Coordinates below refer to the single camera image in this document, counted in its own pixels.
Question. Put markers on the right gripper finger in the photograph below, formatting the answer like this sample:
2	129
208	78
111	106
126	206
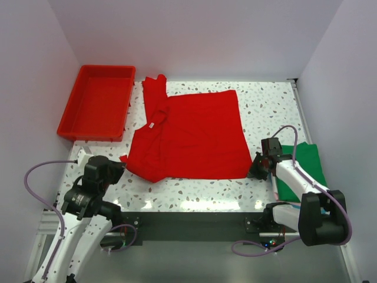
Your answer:
263	174
256	165

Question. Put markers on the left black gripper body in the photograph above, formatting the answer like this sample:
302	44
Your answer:
113	167

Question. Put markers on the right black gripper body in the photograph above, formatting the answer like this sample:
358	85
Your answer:
264	157

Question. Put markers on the red t-shirt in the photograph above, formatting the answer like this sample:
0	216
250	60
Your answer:
191	136

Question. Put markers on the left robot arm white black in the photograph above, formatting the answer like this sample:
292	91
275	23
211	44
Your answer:
84	219

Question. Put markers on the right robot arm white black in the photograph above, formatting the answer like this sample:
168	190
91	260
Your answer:
321	217

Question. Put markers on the folded green t-shirt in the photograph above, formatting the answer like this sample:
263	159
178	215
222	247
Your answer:
307	155

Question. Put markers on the red plastic bin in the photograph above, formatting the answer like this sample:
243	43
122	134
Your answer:
98	104

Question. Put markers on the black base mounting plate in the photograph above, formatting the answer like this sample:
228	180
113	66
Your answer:
195	227

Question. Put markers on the folded teal t-shirt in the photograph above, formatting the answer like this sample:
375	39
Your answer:
297	206

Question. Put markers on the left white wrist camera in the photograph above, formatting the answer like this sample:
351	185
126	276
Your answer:
83	155

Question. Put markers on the aluminium frame rail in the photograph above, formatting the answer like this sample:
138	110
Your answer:
49	224

